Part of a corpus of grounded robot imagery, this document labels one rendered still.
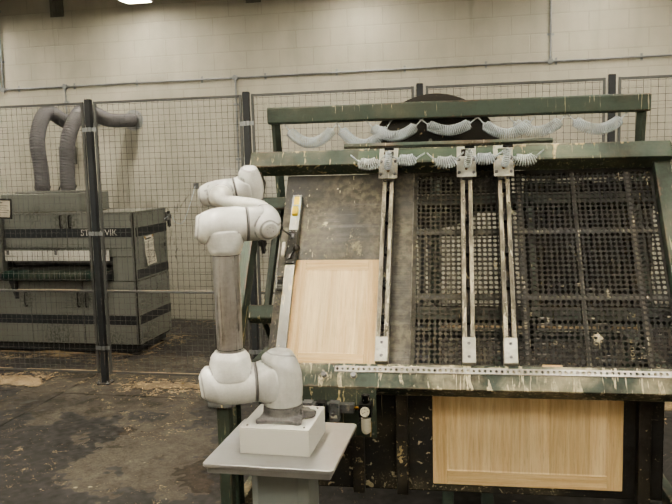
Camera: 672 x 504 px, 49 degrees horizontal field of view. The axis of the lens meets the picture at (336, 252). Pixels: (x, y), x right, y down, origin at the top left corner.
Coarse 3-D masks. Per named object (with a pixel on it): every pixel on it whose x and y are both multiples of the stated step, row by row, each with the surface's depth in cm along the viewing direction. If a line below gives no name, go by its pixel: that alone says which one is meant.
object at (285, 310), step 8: (296, 216) 394; (296, 224) 391; (296, 256) 385; (288, 264) 381; (288, 272) 378; (288, 280) 376; (288, 288) 374; (288, 296) 372; (288, 304) 370; (280, 312) 369; (288, 312) 368; (280, 320) 367; (288, 320) 366; (280, 328) 365; (288, 328) 365; (280, 336) 363; (280, 344) 361
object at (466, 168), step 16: (464, 160) 376; (464, 176) 382; (464, 192) 382; (464, 208) 377; (464, 224) 373; (464, 240) 369; (464, 256) 365; (464, 272) 361; (464, 288) 357; (464, 304) 353; (464, 320) 349; (464, 336) 345; (464, 352) 342
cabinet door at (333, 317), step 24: (312, 264) 381; (336, 264) 379; (360, 264) 377; (312, 288) 375; (336, 288) 373; (360, 288) 371; (312, 312) 369; (336, 312) 367; (360, 312) 365; (288, 336) 364; (312, 336) 363; (336, 336) 361; (360, 336) 359; (312, 360) 357; (336, 360) 355; (360, 360) 353
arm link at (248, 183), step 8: (248, 168) 327; (256, 168) 328; (240, 176) 327; (248, 176) 326; (256, 176) 327; (240, 184) 327; (248, 184) 327; (256, 184) 328; (240, 192) 328; (248, 192) 328; (256, 192) 330
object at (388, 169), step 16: (384, 160) 394; (384, 176) 389; (384, 192) 389; (384, 208) 384; (384, 224) 380; (384, 240) 377; (384, 256) 375; (384, 272) 371; (384, 288) 365; (384, 304) 363; (384, 320) 355; (384, 336) 351; (384, 352) 347
